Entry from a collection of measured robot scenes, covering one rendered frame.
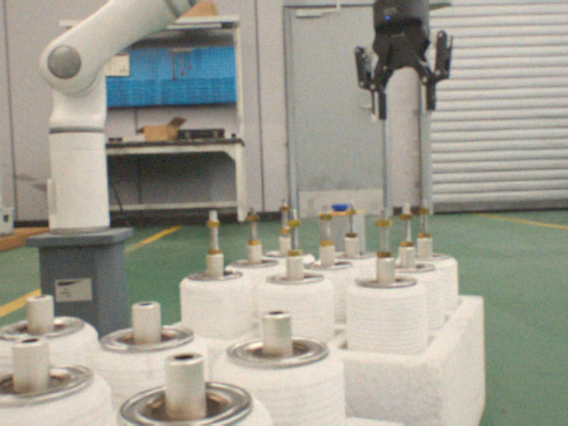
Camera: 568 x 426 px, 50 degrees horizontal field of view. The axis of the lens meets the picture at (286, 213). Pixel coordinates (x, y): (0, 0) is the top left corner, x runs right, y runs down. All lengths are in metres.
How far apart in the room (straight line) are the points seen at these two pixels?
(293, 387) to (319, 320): 0.34
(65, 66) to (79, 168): 0.17
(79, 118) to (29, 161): 5.36
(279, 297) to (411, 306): 0.16
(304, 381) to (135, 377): 0.13
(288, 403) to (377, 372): 0.28
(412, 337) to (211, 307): 0.26
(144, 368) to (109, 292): 0.61
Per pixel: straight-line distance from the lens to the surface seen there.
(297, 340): 0.48
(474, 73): 6.34
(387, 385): 0.70
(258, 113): 6.05
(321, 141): 6.03
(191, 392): 0.35
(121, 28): 1.09
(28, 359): 0.42
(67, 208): 1.09
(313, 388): 0.43
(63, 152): 1.09
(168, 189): 6.09
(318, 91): 6.08
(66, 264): 1.08
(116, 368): 0.49
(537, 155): 6.49
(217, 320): 0.80
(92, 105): 1.14
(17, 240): 4.47
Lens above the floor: 0.38
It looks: 3 degrees down
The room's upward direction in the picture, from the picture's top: 2 degrees counter-clockwise
